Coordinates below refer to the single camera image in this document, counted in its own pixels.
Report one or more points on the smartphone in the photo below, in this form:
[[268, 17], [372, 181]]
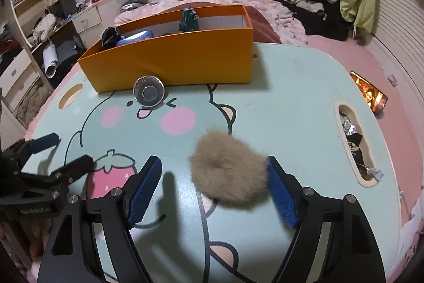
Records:
[[367, 92]]

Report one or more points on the beige garment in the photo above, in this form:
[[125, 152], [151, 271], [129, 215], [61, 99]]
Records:
[[304, 4]]

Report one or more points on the silver foil wrapper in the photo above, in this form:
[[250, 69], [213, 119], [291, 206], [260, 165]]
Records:
[[374, 173], [349, 127]]

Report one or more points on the blue packet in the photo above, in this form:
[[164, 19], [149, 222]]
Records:
[[135, 37]]

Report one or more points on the maroon cushion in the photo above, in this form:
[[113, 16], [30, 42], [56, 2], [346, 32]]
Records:
[[265, 27]]

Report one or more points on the white paper roll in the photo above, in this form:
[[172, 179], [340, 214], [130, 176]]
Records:
[[51, 59]]

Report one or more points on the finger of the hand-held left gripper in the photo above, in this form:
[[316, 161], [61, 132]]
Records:
[[43, 142], [73, 167]]

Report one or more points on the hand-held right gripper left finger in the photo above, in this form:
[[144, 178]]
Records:
[[144, 193]]

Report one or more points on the white drawer unit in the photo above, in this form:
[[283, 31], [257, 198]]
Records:
[[16, 77]]

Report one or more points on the beige furry scrunchie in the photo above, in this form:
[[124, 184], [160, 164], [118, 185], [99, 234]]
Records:
[[228, 177]]

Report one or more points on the white drawer cabinet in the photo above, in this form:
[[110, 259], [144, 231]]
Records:
[[86, 17]]

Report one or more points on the orange cardboard box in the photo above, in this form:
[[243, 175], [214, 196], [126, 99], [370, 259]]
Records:
[[172, 61]]

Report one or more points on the white louvered wardrobe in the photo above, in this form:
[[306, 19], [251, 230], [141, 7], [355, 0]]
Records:
[[400, 21]]

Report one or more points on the black clothes pile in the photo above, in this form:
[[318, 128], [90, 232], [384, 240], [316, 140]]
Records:
[[318, 24]]

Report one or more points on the dark teal toy car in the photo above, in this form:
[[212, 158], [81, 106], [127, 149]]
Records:
[[188, 21]]

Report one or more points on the beige fuzzy blanket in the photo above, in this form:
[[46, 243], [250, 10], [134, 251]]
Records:
[[33, 100]]

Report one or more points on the small black item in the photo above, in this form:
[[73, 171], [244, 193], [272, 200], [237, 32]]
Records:
[[357, 150]]

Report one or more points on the beige bag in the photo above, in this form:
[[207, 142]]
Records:
[[43, 27]]

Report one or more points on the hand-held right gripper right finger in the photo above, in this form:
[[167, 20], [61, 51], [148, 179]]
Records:
[[281, 196]]

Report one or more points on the black satin lace cloth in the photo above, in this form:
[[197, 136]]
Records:
[[109, 36]]

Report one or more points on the dark grey bag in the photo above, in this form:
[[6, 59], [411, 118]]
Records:
[[134, 3]]

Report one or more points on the black box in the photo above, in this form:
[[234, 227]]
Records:
[[67, 3]]

